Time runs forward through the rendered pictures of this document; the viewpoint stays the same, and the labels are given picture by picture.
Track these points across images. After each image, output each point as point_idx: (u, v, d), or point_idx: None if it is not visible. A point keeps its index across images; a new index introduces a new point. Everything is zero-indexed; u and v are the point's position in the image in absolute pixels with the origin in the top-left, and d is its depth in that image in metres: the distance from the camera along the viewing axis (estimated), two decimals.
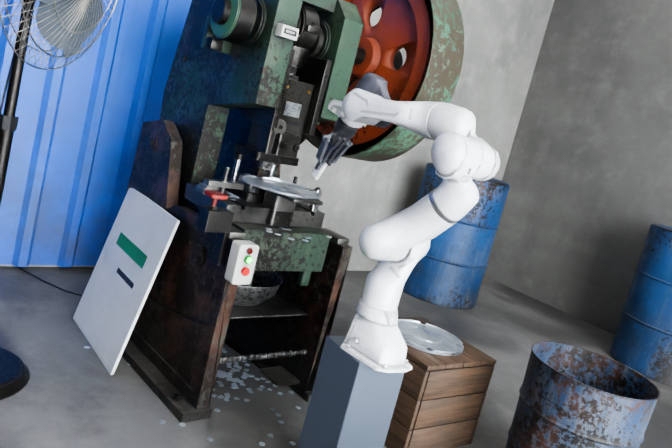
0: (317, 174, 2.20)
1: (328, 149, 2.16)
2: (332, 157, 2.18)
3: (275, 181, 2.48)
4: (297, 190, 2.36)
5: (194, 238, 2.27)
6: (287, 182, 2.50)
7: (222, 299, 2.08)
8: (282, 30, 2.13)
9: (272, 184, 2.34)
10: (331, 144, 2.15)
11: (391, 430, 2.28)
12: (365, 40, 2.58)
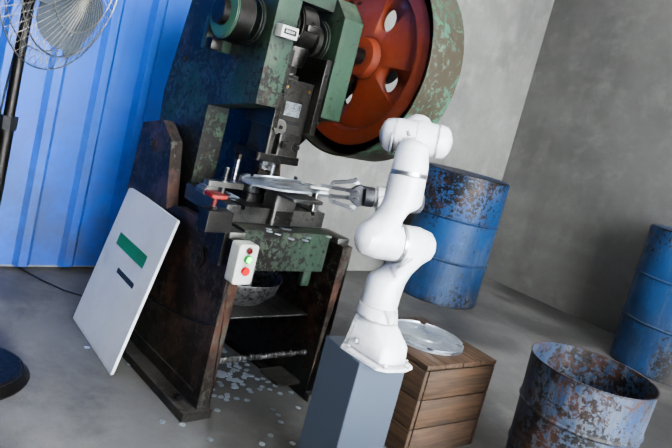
0: None
1: (342, 198, 2.38)
2: None
3: (266, 178, 2.46)
4: (297, 185, 2.37)
5: (194, 238, 2.27)
6: (277, 177, 2.49)
7: (222, 299, 2.08)
8: (282, 30, 2.13)
9: (273, 183, 2.33)
10: (348, 198, 2.38)
11: (391, 430, 2.28)
12: (365, 68, 2.56)
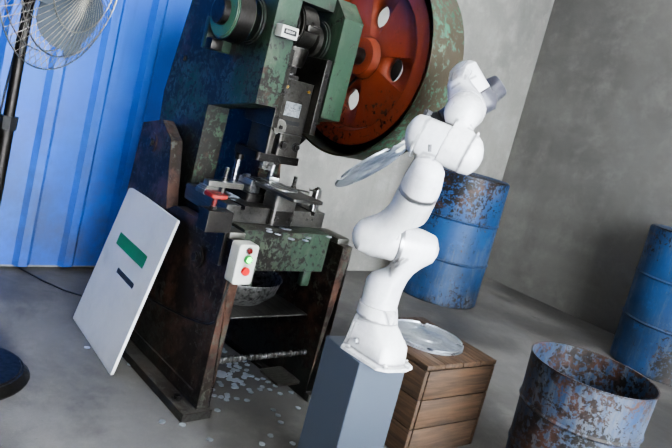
0: (403, 149, 2.26)
1: None
2: None
3: (369, 175, 2.42)
4: (385, 156, 2.28)
5: (194, 238, 2.27)
6: (379, 168, 2.43)
7: (222, 299, 2.08)
8: (282, 30, 2.13)
9: (362, 169, 2.28)
10: None
11: (391, 430, 2.28)
12: (367, 42, 2.56)
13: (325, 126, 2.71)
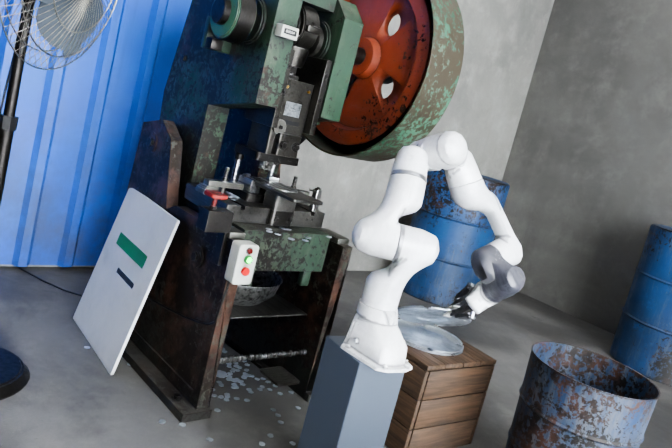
0: (452, 315, 2.31)
1: (466, 309, 2.22)
2: (464, 302, 2.26)
3: (449, 325, 2.51)
4: (443, 314, 2.38)
5: (194, 238, 2.27)
6: (461, 324, 2.49)
7: (222, 299, 2.08)
8: (282, 30, 2.13)
9: (423, 315, 2.44)
10: (469, 307, 2.20)
11: (391, 430, 2.28)
12: None
13: (386, 120, 2.45)
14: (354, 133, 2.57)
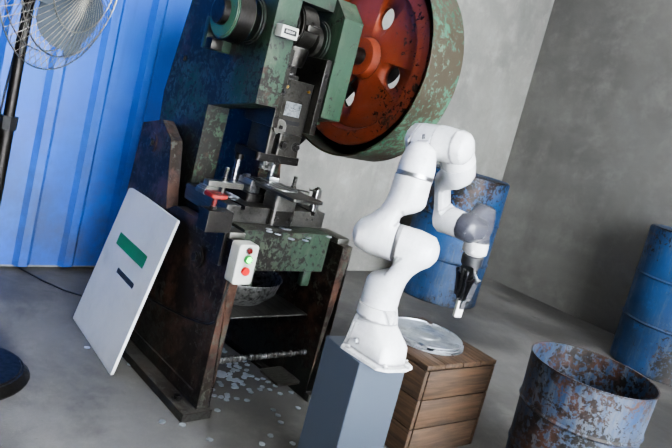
0: (454, 309, 2.32)
1: (461, 282, 2.31)
2: (462, 291, 2.28)
3: (442, 330, 2.55)
4: (435, 339, 2.40)
5: (194, 238, 2.27)
6: (453, 334, 2.52)
7: (222, 299, 2.08)
8: (282, 30, 2.13)
9: (416, 329, 2.46)
10: (463, 277, 2.30)
11: (391, 430, 2.28)
12: None
13: (400, 104, 2.41)
14: (369, 129, 2.52)
